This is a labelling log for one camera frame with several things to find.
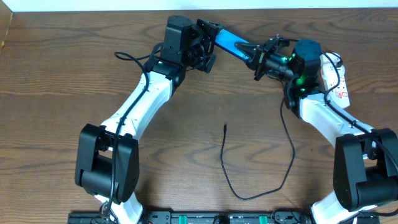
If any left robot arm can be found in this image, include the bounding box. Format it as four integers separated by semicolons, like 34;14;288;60
68;16;223;223

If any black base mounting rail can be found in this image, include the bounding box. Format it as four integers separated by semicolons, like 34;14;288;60
67;210;381;224

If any black USB charging cable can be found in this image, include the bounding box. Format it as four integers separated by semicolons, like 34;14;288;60
220;74;296;201

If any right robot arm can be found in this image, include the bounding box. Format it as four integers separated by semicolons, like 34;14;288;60
234;36;397;223

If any white power strip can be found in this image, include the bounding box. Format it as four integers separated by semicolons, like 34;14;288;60
323;67;350;109

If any blue Samsung Galaxy smartphone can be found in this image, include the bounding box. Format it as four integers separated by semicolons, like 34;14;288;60
215;29;249;63

